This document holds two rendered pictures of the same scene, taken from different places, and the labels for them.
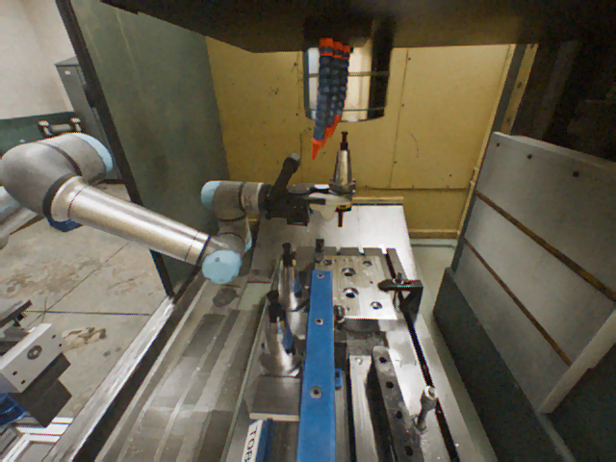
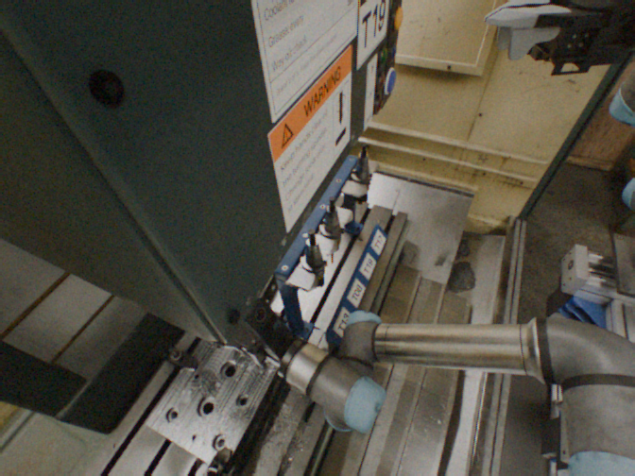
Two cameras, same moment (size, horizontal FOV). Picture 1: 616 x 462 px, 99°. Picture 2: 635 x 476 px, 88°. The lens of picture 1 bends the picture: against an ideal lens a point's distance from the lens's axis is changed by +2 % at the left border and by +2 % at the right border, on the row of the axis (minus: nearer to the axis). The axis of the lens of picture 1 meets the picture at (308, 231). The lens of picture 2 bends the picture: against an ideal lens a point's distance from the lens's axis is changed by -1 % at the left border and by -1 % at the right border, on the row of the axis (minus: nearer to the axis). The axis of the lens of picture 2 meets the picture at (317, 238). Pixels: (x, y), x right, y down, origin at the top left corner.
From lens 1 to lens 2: 0.86 m
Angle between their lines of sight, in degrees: 97
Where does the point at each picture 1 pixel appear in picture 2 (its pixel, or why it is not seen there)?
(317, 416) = (325, 199)
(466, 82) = not seen: outside the picture
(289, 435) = (333, 299)
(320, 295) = (294, 250)
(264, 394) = (344, 215)
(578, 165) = not seen: hidden behind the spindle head
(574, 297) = not seen: hidden behind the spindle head
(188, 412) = (409, 378)
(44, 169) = (569, 329)
